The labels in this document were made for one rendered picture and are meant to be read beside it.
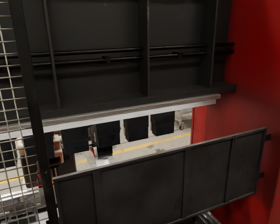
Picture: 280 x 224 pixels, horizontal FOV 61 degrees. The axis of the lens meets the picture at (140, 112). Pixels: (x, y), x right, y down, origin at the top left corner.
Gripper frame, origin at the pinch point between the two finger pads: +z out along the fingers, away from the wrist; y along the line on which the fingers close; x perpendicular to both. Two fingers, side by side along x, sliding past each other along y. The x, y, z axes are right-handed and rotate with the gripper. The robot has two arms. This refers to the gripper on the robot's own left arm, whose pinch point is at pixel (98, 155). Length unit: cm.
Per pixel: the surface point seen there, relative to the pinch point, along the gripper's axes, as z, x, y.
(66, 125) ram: -19.4, -36.3, -20.7
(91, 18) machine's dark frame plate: -64, -70, -2
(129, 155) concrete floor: 6, 186, 81
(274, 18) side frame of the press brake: -45, -97, 87
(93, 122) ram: -18.8, -35.9, -5.1
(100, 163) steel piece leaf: 5.8, -8.1, -1.3
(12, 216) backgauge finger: 20, -39, -53
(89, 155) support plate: -1.3, 3.9, -5.6
